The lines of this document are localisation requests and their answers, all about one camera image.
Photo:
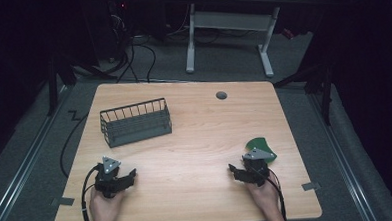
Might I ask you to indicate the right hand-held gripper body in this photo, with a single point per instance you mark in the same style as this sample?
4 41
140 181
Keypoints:
256 168

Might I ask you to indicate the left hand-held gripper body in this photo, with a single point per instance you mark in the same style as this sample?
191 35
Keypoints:
107 177

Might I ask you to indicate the person's right hand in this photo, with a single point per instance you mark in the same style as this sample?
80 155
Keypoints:
265 198

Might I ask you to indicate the person's left hand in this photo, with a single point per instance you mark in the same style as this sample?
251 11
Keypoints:
103 208

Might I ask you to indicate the green leaf-shaped piece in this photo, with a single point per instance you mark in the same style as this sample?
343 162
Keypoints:
259 143

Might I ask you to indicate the grey tape strip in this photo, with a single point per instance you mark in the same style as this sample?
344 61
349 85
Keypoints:
64 201
311 186

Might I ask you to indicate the black metal stand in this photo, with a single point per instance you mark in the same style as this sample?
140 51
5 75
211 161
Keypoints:
325 95
53 90

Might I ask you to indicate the white-framed wooden desk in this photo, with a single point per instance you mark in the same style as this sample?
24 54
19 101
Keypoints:
233 20

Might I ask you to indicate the black computer tower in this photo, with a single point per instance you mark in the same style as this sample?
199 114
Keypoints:
120 23

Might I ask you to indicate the metal floor rail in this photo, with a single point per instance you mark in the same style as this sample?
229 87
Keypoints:
339 157
23 168

